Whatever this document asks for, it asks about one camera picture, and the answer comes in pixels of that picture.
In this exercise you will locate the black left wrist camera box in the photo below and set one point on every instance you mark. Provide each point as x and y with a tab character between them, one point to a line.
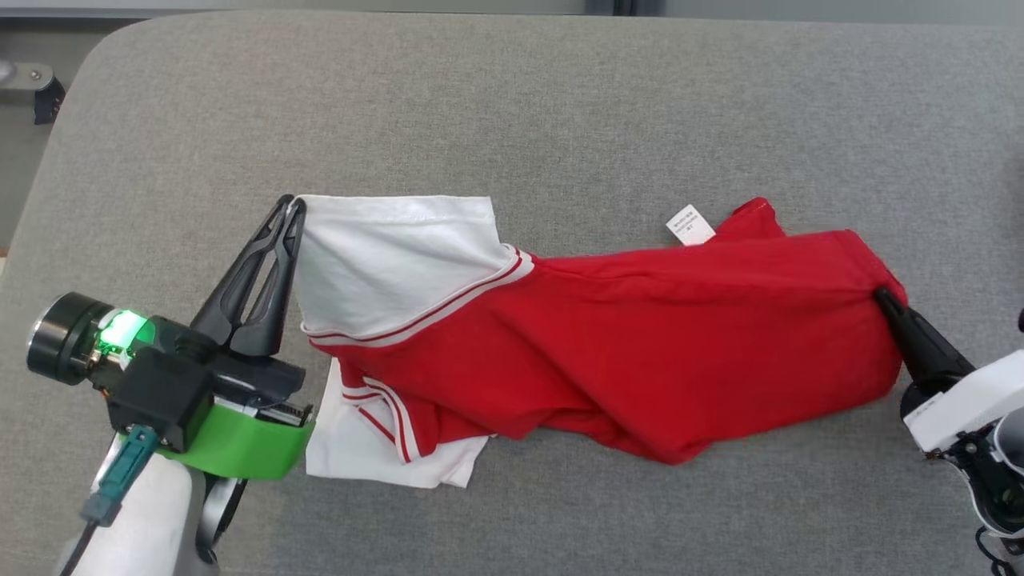
160	400

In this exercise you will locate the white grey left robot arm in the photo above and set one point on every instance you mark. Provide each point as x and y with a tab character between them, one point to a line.
152	528

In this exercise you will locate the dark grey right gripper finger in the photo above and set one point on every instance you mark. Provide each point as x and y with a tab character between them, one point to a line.
908	360
928	344

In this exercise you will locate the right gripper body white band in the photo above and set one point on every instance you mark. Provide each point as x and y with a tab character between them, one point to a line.
968	408

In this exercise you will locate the black left gripper body green band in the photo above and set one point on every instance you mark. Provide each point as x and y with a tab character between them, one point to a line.
248	448

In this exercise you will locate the red and white garment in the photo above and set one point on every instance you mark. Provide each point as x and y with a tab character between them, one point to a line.
640	336

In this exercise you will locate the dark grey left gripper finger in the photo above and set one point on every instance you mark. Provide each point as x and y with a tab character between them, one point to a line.
268	320
224	308

